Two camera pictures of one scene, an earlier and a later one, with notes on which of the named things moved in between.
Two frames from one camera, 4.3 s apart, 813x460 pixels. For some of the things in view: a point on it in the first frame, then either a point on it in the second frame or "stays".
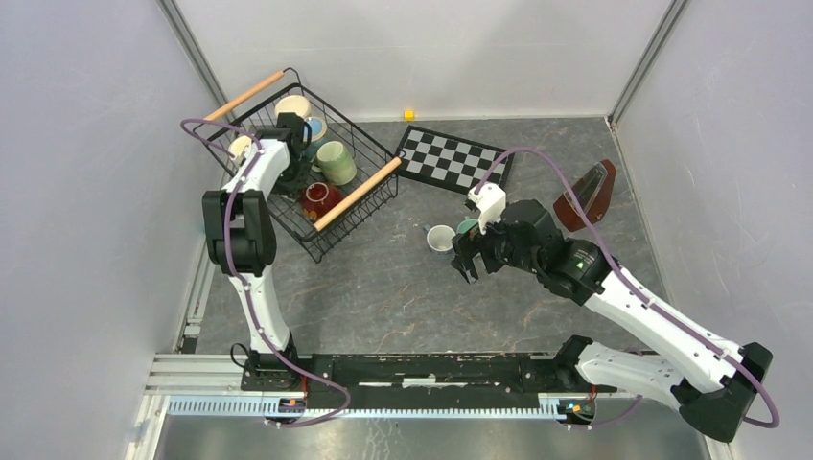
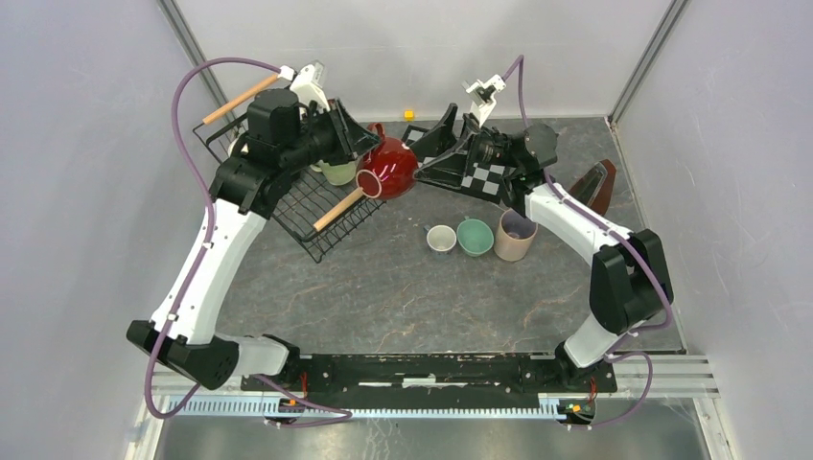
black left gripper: x=300 y=179 to x=355 y=138
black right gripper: x=472 y=242 to x=449 y=170
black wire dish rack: x=344 y=172 stays
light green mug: x=336 y=162 stays
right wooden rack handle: x=335 y=212 stays
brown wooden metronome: x=593 y=195 stays
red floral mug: x=318 y=199 to x=389 y=170
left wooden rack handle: x=236 y=101 stays
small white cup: x=439 y=239 stays
